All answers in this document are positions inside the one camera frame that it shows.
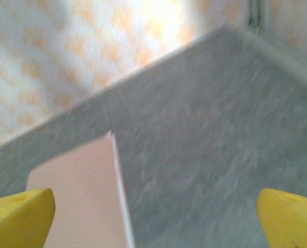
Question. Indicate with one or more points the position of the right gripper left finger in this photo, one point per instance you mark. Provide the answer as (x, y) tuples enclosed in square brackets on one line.
[(19, 222)]

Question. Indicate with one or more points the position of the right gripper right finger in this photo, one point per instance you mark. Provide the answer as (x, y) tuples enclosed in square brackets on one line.
[(293, 222)]

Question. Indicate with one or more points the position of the pink file folder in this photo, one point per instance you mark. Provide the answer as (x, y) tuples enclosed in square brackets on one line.
[(78, 193)]

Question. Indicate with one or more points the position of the aluminium side rail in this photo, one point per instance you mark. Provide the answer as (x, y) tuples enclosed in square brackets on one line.
[(285, 59)]

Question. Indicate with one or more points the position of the aluminium frame post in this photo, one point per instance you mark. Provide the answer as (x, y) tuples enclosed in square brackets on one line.
[(257, 13)]

